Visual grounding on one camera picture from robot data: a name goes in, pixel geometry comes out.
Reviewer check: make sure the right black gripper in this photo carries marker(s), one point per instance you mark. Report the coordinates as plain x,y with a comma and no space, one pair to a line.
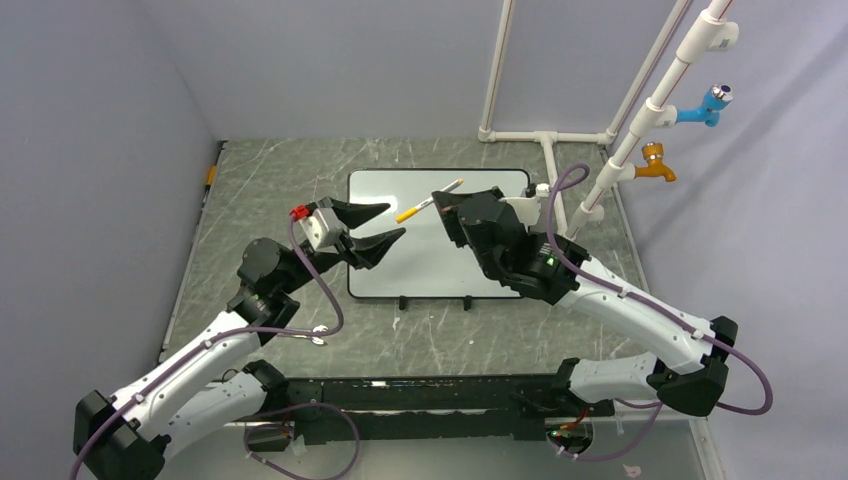
447,205

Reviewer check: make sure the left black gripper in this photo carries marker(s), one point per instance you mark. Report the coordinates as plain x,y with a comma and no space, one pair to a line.
366,251

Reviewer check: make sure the white marker pen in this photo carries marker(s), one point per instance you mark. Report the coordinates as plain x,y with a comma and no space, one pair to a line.
447,189

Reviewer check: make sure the white whiteboard black frame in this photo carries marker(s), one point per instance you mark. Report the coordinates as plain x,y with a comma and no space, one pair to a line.
424,262

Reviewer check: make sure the yellow marker cap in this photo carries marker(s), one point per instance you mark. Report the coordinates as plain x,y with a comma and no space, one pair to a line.
403,217

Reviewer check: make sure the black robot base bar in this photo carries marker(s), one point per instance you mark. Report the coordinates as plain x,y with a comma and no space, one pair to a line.
518,406

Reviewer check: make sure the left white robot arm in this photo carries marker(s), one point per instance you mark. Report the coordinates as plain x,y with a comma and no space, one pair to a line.
135,431

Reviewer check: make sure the silver open-end wrench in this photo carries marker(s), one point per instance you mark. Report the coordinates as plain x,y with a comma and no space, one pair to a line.
316,337

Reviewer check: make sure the orange-tipped tool at edge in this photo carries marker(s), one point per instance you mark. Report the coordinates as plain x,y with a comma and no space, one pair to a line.
211,172

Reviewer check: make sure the orange brass faucet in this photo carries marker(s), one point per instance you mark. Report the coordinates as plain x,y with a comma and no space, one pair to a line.
653,154

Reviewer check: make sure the blue faucet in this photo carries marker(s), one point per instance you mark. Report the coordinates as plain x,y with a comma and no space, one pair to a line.
716,99

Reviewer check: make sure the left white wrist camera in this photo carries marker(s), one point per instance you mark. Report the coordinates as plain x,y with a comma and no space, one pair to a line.
321,225

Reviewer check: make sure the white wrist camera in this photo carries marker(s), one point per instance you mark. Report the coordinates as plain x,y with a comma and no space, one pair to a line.
532,206
321,225

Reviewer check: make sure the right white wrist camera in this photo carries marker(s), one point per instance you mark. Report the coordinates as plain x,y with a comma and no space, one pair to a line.
532,206

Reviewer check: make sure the white pvc pipe frame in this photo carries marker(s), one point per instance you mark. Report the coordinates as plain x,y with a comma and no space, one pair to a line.
710,31

